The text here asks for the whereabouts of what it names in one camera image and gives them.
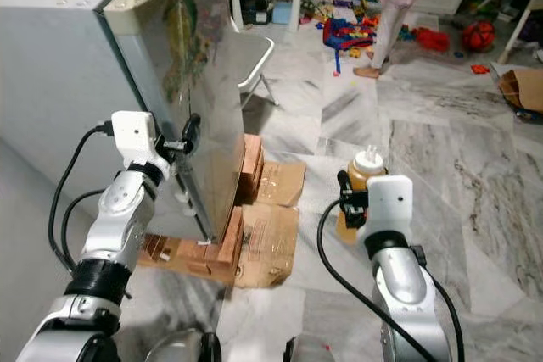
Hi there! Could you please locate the amber juice bottle white cap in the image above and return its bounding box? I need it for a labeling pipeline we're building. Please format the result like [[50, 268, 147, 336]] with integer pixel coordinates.
[[335, 146, 389, 244]]

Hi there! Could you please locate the grey fridge door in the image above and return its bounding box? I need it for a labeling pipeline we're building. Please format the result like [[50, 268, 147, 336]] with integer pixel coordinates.
[[104, 0, 255, 241]]

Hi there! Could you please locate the grey fridge body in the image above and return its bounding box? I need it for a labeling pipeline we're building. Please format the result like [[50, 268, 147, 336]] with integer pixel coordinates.
[[0, 0, 198, 237]]

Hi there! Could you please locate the small flat cardboard sheet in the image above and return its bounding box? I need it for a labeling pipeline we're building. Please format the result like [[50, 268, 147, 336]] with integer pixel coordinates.
[[259, 160, 306, 208]]

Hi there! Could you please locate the stacked red brick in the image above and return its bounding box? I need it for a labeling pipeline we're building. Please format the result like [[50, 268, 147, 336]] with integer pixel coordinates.
[[239, 134, 266, 206]]

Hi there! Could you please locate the small red brick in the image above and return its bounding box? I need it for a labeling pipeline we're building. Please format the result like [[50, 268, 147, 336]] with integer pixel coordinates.
[[136, 233, 179, 268]]

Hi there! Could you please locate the large red brick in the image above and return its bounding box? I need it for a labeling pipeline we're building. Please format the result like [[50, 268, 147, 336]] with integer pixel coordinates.
[[174, 205, 247, 287]]

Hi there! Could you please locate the blue and red bag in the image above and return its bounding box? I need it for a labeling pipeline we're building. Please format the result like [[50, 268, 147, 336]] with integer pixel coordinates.
[[322, 17, 376, 51]]

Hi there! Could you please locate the robot right leg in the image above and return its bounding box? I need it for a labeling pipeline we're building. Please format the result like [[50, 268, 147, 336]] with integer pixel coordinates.
[[284, 334, 340, 362]]

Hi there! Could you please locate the red cloth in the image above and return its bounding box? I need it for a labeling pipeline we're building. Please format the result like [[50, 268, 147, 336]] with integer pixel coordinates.
[[411, 27, 451, 52]]

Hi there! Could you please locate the red ball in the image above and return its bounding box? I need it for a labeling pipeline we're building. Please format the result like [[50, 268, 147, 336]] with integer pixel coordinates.
[[462, 21, 497, 52]]

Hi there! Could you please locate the brown cardboard box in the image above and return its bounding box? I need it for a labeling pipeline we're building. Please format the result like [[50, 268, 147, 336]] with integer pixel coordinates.
[[496, 65, 543, 117]]

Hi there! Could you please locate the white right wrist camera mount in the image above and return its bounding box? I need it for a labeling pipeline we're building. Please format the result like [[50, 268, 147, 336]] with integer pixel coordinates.
[[356, 175, 414, 248]]

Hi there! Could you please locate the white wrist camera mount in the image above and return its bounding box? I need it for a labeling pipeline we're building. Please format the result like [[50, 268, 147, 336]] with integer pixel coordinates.
[[110, 111, 169, 179], [356, 175, 414, 248]]

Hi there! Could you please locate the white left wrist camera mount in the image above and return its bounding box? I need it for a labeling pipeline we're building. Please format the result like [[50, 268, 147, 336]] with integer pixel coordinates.
[[110, 111, 169, 179]]

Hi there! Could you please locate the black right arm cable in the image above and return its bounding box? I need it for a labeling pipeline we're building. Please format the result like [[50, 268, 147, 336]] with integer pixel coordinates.
[[316, 199, 434, 362]]

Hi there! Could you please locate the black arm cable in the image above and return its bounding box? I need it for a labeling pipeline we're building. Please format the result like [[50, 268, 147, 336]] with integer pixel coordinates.
[[61, 188, 107, 270], [316, 199, 434, 362]]

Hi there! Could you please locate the black left camera cable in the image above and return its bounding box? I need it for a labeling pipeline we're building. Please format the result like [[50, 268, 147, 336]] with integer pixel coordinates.
[[48, 123, 115, 274]]

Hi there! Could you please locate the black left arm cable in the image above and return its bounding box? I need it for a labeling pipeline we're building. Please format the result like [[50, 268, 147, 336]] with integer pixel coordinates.
[[61, 188, 107, 270]]

